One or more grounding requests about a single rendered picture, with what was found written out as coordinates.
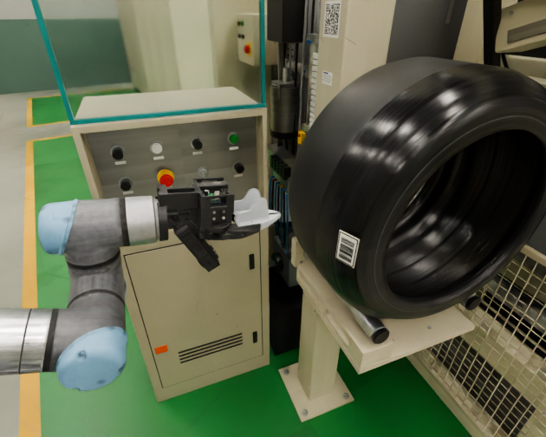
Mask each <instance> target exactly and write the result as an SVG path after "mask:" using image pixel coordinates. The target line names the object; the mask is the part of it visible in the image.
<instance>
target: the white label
mask: <svg viewBox="0 0 546 437"><path fill-rule="evenodd" d="M359 243H360V240H359V239H358V238H356V237H354V236H352V235H350V234H348V233H346V232H344V231H342V230H340V231H339V237H338V243H337V248H336V254H335V258H337V259H338V260H340V261H342V262H343V263H344V264H347V265H349V266H350V267H352V268H354V265H355V260H356V256H357V251H358V247H359Z"/></svg>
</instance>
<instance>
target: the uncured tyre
mask: <svg viewBox="0 0 546 437"><path fill-rule="evenodd" d="M423 185H424V186H423ZM422 186H423V187H422ZM421 187H422V189H421V190H420V192H419V194H418V195H417V197H416V198H415V199H414V200H413V202H412V203H411V204H410V205H409V203H410V202H411V200H412V199H413V197H414V196H415V194H416V193H417V192H418V190H419V189H420V188H421ZM545 214H546V88H545V87H544V86H542V85H541V84H540V83H538V82H536V81H535V80H533V79H531V78H529V77H528V76H527V75H524V74H522V73H520V72H518V71H516V70H514V69H511V68H504V67H498V66H492V65H486V64H480V63H474V62H462V61H456V60H450V59H444V58H438V57H430V56H418V57H411V58H406V59H402V60H399V61H396V62H390V63H387V64H384V65H382V66H379V67H378V68H374V69H372V70H370V71H368V72H367V73H366V74H364V75H362V76H360V77H359V78H357V79H356V80H354V81H353V82H351V83H350V84H348V85H347V86H346V87H345V88H344V89H343V90H342V91H341V92H340V93H339V94H338V95H336V96H335V97H334V98H333V99H332V100H331V102H330V103H329V104H328V105H327V106H326V107H325V108H324V109H323V110H322V111H321V113H320V114H319V115H318V117H317V118H316V119H315V121H314V123H313V124H312V126H311V127H310V129H309V131H308V132H307V134H306V136H305V138H304V139H303V141H302V144H301V146H300V148H299V150H298V153H297V155H296V159H295V162H294V165H293V168H292V172H291V175H290V181H289V215H290V219H291V222H292V225H293V229H294V232H295V235H296V238H297V240H298V242H299V244H300V246H301V247H302V248H303V250H304V251H305V252H306V254H307V255H308V256H309V258H310V259H311V260H312V262H313V263H314V264H315V266H316V267H317V269H318V270H319V271H320V273H321V274H322V275H323V276H324V277H325V278H326V280H327V281H328V283H329V284H330V285H331V286H332V288H333V289H334V290H335V292H336V293H337V294H338V296H339V297H340V298H341V299H342V300H344V301H345V302H346V303H348V304H350V305H351V306H352V307H354V308H355V309H357V310H358V311H360V312H361V313H363V314H366V315H368V316H373V317H378V318H386V319H415V318H421V317H425V316H430V315H433V314H436V313H439V312H440V311H443V310H446V309H448V308H451V307H452V306H454V305H455V304H457V303H460V302H462V301H463V300H465V299H466V298H467V297H469V296H471V295H472V294H474V293H475V292H476V291H478V290H480V289H481V288H482V287H484V286H485V285H486V284H487V283H489V282H490V281H491V280H492V279H493V278H494V277H495V276H496V275H497V274H498V273H499V272H500V271H501V270H502V269H503V268H504V267H505V266H506V265H507V264H508V263H509V262H510V261H511V260H512V259H513V258H514V257H515V256H516V255H517V254H518V252H520V251H521V250H522V248H523V247H524V246H525V244H526V243H527V242H528V241H529V239H530V237H531V236H532V235H533V233H534V232H535V230H536V228H537V227H538V226H539V225H540V223H541V222H542V220H543V218H544V216H545ZM340 230H342V231H344V232H346V233H348V234H350V235H352V236H354V237H356V238H358V239H359V240H360V243H359V247H358V251H357V256H356V260H355V265H354V268H352V267H350V266H349V265H347V264H344V263H343V262H342V261H340V260H338V259H337V258H335V254H336V248H337V243H338V237H339V231H340Z"/></svg>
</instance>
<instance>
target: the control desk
mask: <svg viewBox="0 0 546 437"><path fill-rule="evenodd" d="M70 130H71V133H72V135H73V138H74V142H75V146H76V149H77V152H78V154H79V157H80V160H81V165H82V168H83V171H84V173H85V176H86V179H87V182H88V187H89V190H90V192H91V195H92V198H93V199H111V198H126V197H139V196H152V197H153V199H155V197H156V196H157V185H166V189H170V188H185V187H193V185H192V183H193V179H202V178H219V177H224V181H226V182H227V184H228V192H229V194H235V197H234V201H237V200H242V199H243V198H244V197H245V195H246V193H247V192H248V191H249V190H250V189H253V188H255V189H257V190H258V191H259V192H260V195H261V198H265V199H266V201H267V206H268V209H269V171H268V109H267V108H247V109H238V110H228V111H218V112H210V113H200V114H182V115H173V116H163V117H153V118H144V119H134V120H125V121H107V122H97V123H88V124H79V125H71V127H70ZM168 235H169V237H168V240H165V241H159V239H158V240H157V243H155V244H147V245H134V246H124V247H120V254H121V261H122V268H123V274H124V278H125V280H126V284H127V292H126V304H127V308H128V311H129V314H130V317H131V320H132V323H133V327H134V330H135V333H136V336H137V338H138V342H139V345H140V349H141V352H142V355H143V357H144V361H145V364H146V368H147V371H148V374H149V376H150V379H151V383H152V385H153V390H154V393H155V395H156V398H157V401H158V402H161V401H165V400H167V399H170V398H173V397H175V396H178V395H182V394H185V393H188V392H191V391H193V390H195V389H198V388H202V387H205V386H208V385H211V384H213V383H216V382H220V381H222V380H225V379H228V378H231V377H233V376H236V375H241V374H242V373H245V372H248V371H251V370H253V369H258V368H261V367H263V366H266V365H268V364H270V303H269V227H266V228H264V229H262V230H261V231H260V232H258V233H255V234H253V235H250V236H249V237H246V238H240V239H227V240H223V241H222V240H207V239H205V241H206V242H207V243H208V245H211V246H212V247H213V248H214V250H215V251H216V252H217V254H218V257H219V258H218V261H219V263H220V266H218V267H217V268H215V269H213V270H212V271H210V272H208V271H207V270H206V268H203V267H202V266H201V265H200V264H199V262H198V260H197V259H196V258H195V257H194V256H193V254H192V253H191V252H190V251H189V250H188V249H187V248H186V246H185V245H184V244H183V243H182V242H181V241H180V240H179V238H178V237H177V236H176V235H175V234H174V231H173V229H168ZM164 345H167V348H168V351H166V352H163V353H160V354H157V355H156V353H155V348H158V347H160V346H164Z"/></svg>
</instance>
